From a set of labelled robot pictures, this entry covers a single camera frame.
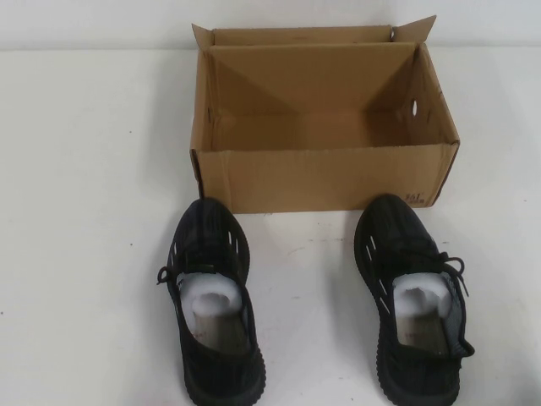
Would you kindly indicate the black knit sneaker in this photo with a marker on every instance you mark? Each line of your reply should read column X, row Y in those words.
column 211, row 351
column 380, row 241

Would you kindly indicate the white foam shoe insert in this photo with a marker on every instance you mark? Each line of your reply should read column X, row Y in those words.
column 211, row 296
column 422, row 292

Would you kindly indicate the brown cardboard shoe box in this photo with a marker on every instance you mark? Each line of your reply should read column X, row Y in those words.
column 317, row 177

